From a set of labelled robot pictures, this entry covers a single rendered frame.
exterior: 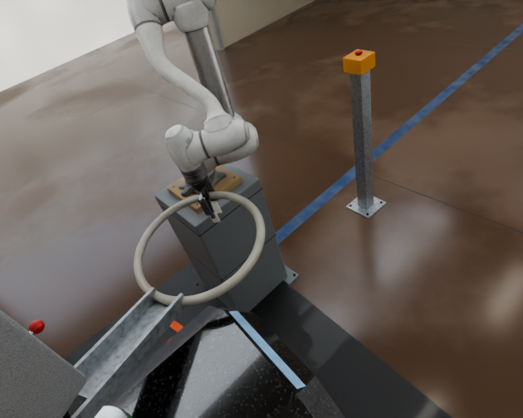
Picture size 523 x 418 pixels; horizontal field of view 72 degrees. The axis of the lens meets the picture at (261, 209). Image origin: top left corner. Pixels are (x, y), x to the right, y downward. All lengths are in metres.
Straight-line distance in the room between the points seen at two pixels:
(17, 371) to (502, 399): 1.82
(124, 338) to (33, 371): 0.41
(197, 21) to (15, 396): 1.25
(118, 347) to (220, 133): 0.73
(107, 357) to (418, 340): 1.49
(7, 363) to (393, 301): 1.84
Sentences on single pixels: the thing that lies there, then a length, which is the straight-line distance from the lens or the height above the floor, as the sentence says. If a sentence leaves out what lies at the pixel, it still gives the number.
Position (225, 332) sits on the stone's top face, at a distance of 1.18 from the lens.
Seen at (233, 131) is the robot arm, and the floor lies 1.25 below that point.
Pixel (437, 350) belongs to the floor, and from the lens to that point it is 2.08.
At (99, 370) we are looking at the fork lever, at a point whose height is 1.01.
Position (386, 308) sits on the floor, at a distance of 2.17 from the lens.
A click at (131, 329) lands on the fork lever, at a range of 1.19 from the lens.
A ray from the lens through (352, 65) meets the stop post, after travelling 2.08.
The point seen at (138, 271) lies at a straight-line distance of 1.34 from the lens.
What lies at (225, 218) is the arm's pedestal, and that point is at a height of 0.73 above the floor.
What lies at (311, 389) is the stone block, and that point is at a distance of 1.12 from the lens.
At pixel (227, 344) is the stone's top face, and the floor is 0.87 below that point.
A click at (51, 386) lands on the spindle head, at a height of 1.25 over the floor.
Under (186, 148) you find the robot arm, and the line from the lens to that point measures 1.27.
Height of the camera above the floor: 1.84
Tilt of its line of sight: 41 degrees down
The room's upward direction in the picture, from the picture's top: 17 degrees counter-clockwise
